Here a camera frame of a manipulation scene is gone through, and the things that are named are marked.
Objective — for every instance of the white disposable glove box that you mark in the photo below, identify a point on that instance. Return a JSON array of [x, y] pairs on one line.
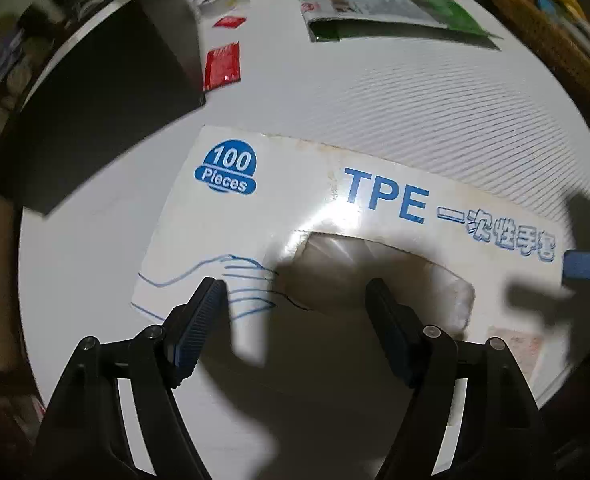
[[285, 195]]

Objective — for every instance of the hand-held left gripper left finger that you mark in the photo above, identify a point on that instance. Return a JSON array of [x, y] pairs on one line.
[[201, 324]]

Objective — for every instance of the small red sachet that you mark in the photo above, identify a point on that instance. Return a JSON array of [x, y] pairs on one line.
[[229, 21]]

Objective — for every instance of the large red sachet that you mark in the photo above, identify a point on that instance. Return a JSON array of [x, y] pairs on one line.
[[222, 66]]

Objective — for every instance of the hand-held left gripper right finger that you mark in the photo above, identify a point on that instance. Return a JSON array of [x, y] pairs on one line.
[[391, 331]]

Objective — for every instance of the green seaweed package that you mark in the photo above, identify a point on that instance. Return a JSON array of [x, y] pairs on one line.
[[400, 2]]

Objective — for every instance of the wicker basket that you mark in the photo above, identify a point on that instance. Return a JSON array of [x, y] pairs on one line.
[[550, 40]]

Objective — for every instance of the black storage box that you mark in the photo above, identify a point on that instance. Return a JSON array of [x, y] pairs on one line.
[[110, 85]]

